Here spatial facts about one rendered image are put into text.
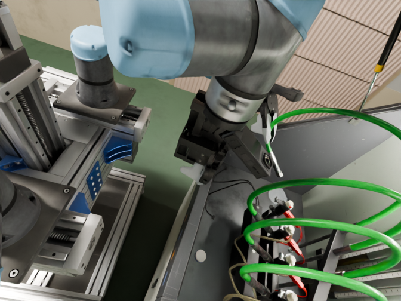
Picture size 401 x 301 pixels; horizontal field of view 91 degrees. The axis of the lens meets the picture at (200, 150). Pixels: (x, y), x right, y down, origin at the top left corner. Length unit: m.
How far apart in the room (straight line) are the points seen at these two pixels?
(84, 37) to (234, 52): 0.63
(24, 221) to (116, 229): 0.89
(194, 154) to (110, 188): 1.27
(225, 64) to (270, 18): 0.05
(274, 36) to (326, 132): 0.70
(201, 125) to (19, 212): 0.44
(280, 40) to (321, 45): 2.52
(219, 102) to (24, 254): 0.52
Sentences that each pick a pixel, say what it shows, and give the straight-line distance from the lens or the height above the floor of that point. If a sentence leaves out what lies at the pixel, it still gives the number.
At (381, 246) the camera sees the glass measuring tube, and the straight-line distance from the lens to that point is 0.81.
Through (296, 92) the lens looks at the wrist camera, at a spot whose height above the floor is 1.37.
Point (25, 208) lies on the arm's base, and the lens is 0.59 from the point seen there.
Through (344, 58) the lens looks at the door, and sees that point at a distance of 2.90.
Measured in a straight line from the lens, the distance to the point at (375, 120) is 0.58.
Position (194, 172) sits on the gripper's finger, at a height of 1.28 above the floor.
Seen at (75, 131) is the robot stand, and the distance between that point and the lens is 0.89.
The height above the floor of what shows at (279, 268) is 1.26.
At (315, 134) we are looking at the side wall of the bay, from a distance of 0.89.
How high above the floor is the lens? 1.60
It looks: 48 degrees down
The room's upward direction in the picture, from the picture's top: 25 degrees clockwise
